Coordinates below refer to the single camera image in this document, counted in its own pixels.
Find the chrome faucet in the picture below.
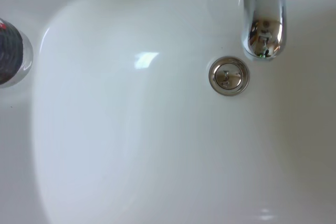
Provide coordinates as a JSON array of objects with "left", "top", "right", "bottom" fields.
[{"left": 191, "top": 0, "right": 336, "bottom": 62}]

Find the clear glass cup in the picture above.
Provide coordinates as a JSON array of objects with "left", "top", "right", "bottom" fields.
[{"left": 0, "top": 17, "right": 34, "bottom": 89}]

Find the white ceramic sink basin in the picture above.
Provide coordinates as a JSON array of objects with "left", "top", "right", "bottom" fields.
[{"left": 0, "top": 0, "right": 336, "bottom": 224}]

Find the chrome sink drain plug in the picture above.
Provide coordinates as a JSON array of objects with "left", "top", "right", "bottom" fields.
[{"left": 208, "top": 56, "right": 250, "bottom": 95}]

